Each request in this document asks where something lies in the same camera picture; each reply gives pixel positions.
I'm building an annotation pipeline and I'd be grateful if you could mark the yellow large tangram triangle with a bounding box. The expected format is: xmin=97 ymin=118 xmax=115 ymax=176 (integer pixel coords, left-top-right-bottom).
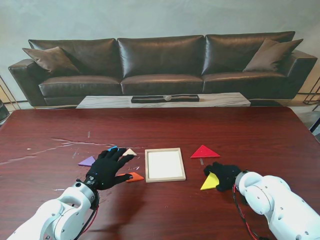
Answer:
xmin=200 ymin=171 xmax=220 ymax=191

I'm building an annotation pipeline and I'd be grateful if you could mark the dark brown leather sofa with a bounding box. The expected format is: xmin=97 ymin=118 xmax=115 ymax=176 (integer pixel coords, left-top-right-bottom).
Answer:
xmin=8 ymin=30 xmax=318 ymax=109

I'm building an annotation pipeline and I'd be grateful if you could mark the red black left arm cable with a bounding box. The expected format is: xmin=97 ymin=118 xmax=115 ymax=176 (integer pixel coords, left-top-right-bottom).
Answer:
xmin=74 ymin=191 xmax=101 ymax=237

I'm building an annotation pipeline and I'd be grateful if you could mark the natural wood small tangram triangle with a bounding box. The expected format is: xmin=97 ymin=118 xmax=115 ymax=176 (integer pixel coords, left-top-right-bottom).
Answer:
xmin=122 ymin=148 xmax=138 ymax=158

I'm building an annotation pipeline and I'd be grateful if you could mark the purple medium tangram triangle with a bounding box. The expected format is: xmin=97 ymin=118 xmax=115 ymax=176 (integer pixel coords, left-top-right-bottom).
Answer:
xmin=77 ymin=156 xmax=97 ymax=168

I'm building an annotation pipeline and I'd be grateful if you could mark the thin metal side table frame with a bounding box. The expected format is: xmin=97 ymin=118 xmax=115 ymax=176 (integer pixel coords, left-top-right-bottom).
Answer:
xmin=302 ymin=76 xmax=320 ymax=106
xmin=0 ymin=74 xmax=20 ymax=111

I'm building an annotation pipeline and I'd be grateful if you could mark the red black right arm cable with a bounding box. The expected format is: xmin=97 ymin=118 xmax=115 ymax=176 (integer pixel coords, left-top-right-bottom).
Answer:
xmin=231 ymin=183 xmax=270 ymax=240

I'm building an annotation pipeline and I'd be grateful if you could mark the black rounded object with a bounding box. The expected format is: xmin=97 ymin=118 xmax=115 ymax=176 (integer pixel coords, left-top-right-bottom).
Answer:
xmin=0 ymin=99 xmax=11 ymax=126

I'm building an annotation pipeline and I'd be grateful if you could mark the wooden square puzzle tray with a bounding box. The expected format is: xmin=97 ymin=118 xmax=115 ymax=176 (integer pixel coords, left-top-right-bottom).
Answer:
xmin=144 ymin=147 xmax=187 ymax=184

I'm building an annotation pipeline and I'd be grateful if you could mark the long black decorative tray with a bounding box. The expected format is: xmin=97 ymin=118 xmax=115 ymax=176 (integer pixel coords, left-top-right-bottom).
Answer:
xmin=131 ymin=94 xmax=200 ymax=104

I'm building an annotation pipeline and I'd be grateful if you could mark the brown sofa cushion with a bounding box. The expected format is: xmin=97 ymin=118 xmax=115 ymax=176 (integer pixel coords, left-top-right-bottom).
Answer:
xmin=22 ymin=46 xmax=81 ymax=76
xmin=242 ymin=37 xmax=304 ymax=73

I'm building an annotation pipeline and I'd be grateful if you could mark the red black arm cable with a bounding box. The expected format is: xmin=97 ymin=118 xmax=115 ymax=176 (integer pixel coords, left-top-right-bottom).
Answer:
xmin=231 ymin=183 xmax=270 ymax=240
xmin=74 ymin=191 xmax=101 ymax=237

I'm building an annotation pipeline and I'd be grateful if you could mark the marble coffee table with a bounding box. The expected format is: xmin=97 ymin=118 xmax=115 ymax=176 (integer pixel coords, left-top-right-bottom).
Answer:
xmin=75 ymin=92 xmax=252 ymax=109

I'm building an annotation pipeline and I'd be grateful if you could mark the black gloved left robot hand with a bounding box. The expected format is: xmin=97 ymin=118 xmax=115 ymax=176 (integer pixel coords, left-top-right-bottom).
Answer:
xmin=87 ymin=147 xmax=135 ymax=191

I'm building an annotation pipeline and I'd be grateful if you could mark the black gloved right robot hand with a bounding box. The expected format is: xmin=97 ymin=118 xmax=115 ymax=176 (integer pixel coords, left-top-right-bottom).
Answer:
xmin=203 ymin=161 xmax=243 ymax=193

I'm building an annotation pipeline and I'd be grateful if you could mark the orange tangram parallelogram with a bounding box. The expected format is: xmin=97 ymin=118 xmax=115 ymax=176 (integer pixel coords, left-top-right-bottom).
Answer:
xmin=117 ymin=172 xmax=145 ymax=183

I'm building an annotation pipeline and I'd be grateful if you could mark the red large tangram triangle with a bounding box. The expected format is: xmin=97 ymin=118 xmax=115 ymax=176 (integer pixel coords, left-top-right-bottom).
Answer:
xmin=190 ymin=144 xmax=221 ymax=159

